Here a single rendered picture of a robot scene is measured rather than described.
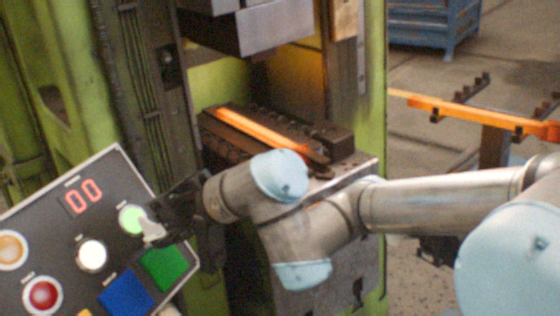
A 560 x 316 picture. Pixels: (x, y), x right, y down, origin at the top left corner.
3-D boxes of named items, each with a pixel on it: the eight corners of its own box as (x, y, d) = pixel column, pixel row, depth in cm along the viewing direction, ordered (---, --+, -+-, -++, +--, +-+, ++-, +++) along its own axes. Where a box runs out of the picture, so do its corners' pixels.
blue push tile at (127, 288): (156, 302, 91) (130, 268, 90) (126, 333, 86) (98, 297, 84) (150, 303, 92) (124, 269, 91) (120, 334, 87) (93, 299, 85)
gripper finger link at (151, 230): (130, 216, 94) (161, 203, 88) (149, 243, 95) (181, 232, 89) (118, 226, 91) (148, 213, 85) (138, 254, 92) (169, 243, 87)
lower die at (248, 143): (323, 169, 137) (321, 140, 133) (260, 201, 127) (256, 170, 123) (234, 123, 167) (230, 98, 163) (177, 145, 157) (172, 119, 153)
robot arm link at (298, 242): (363, 257, 76) (331, 187, 76) (303, 297, 70) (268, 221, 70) (332, 259, 83) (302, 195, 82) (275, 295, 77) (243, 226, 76)
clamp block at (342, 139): (357, 153, 143) (356, 131, 140) (333, 164, 139) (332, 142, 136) (327, 139, 152) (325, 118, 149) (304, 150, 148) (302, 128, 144)
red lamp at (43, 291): (66, 304, 80) (57, 282, 78) (34, 320, 77) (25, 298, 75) (60, 293, 82) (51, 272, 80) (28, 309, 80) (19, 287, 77)
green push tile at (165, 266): (190, 266, 99) (167, 233, 97) (164, 292, 93) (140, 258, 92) (184, 267, 100) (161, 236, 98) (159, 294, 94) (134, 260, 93)
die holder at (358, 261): (380, 285, 162) (380, 157, 140) (282, 354, 143) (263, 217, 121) (270, 211, 202) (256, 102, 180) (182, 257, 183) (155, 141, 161)
